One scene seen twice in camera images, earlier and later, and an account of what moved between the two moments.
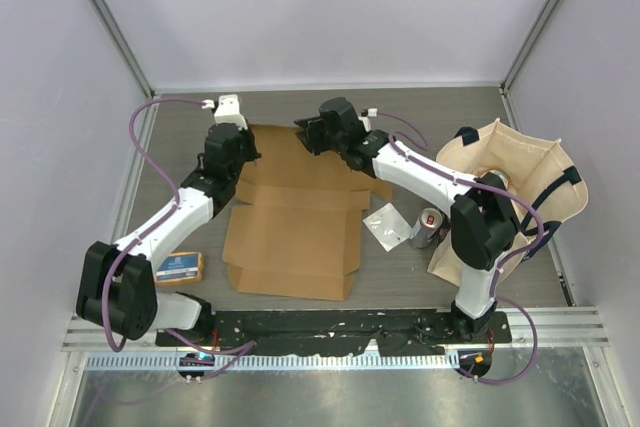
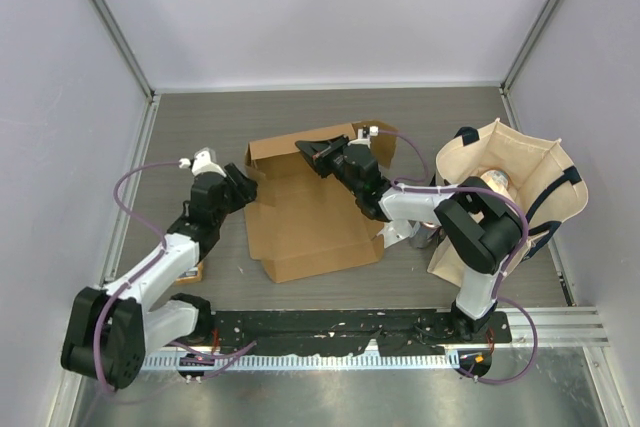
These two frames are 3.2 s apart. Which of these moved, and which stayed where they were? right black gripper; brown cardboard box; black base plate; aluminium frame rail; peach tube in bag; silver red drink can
Moved: right black gripper; brown cardboard box
Stayed: silver red drink can; black base plate; aluminium frame rail; peach tube in bag
